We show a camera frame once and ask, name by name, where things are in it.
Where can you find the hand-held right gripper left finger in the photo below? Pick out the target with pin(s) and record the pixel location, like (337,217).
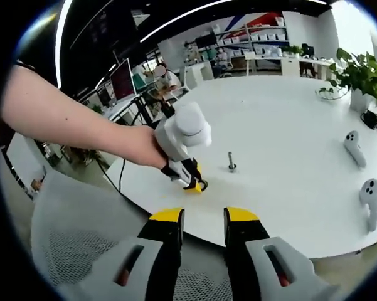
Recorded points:
(163,251)

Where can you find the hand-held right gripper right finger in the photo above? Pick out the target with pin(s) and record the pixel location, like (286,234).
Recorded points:
(247,251)

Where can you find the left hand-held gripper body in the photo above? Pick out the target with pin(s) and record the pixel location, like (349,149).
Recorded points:
(188,128)

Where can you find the small threaded steel stud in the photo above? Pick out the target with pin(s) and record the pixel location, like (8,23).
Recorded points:
(230,158)

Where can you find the small steel washer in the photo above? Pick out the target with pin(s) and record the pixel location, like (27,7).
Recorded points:
(235,170)

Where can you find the person's left hand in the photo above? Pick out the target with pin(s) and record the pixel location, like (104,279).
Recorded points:
(149,145)

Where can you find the white office chair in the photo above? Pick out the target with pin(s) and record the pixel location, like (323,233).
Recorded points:
(185,78)

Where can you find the white cabinet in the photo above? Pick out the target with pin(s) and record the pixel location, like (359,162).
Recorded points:
(200,75)

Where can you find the white standing desk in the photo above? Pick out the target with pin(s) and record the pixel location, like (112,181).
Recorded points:
(122,106)

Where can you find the computer monitor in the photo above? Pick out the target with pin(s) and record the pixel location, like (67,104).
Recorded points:
(122,81)

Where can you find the grey mesh office chair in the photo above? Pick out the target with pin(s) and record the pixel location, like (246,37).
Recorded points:
(81,219)

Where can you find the black screen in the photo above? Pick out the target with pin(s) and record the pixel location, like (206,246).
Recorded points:
(205,41)

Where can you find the long white workbench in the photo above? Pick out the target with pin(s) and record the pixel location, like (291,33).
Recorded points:
(254,55)

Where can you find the curved ceiling light strip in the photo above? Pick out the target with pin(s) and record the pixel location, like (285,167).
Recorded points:
(175,22)

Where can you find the metal storage shelf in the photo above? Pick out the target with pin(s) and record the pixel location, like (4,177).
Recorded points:
(254,31)

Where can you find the rows of white storage bins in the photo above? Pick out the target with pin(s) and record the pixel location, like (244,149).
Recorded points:
(263,37)

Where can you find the small potted plant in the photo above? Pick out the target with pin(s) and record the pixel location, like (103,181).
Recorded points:
(293,50)

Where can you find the white handheld controller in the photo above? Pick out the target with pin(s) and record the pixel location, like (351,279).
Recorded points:
(354,147)
(371,200)

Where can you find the straight ceiling light strip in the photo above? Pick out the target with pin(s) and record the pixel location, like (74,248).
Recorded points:
(59,50)

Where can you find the black power adapter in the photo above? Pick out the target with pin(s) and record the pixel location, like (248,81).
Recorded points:
(370,119)

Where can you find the potted green plant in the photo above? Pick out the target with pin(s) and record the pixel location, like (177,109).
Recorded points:
(364,75)

